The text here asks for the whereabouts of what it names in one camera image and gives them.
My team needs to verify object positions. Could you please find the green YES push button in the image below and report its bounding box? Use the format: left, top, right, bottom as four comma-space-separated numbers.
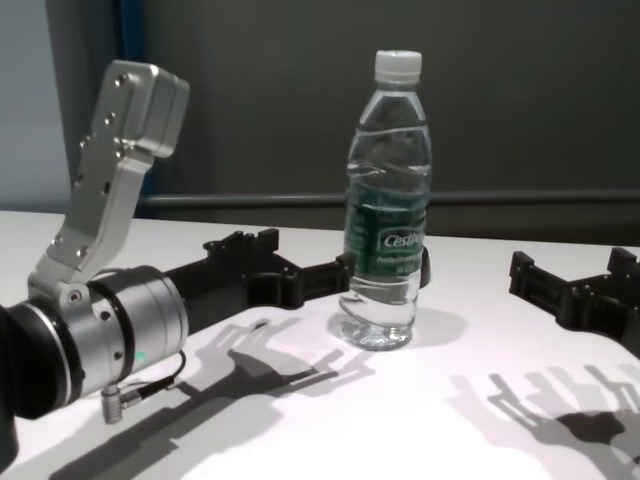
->
418, 245, 434, 290

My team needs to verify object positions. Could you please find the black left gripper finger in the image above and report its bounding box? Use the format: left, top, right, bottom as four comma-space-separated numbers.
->
298, 252, 356, 306
202, 228, 280, 256

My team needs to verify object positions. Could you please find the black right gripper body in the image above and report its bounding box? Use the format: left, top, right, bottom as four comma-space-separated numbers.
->
559, 273, 640, 359

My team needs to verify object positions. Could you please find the blue upright metal post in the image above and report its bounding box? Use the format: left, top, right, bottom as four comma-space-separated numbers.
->
112, 0, 151, 69

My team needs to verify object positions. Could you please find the grey horizontal metal rail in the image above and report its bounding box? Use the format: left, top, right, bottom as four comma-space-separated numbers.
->
134, 192, 640, 209

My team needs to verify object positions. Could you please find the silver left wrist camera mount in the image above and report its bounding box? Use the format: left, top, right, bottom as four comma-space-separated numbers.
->
27, 59, 191, 304

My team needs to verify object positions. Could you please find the clear water bottle green label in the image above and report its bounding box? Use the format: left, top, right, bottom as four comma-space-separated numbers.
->
338, 49, 434, 353

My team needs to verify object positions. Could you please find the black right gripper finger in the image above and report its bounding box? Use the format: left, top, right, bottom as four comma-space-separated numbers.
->
607, 247, 640, 286
508, 251, 576, 321

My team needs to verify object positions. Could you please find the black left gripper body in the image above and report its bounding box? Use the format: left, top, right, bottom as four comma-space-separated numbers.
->
162, 252, 304, 331

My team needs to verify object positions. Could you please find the thin left arm cable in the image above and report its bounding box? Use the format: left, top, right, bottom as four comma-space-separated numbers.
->
101, 349, 187, 425

